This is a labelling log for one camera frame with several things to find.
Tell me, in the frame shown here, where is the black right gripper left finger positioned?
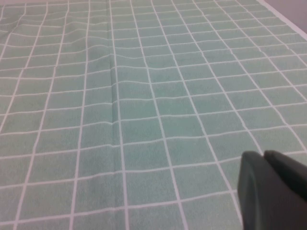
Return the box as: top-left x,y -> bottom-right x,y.
236,150 -> 307,230

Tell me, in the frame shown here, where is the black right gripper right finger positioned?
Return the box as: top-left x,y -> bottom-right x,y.
263,149 -> 307,204

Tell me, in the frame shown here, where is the green white-grid tablecloth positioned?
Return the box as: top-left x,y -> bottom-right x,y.
0,0 -> 307,230

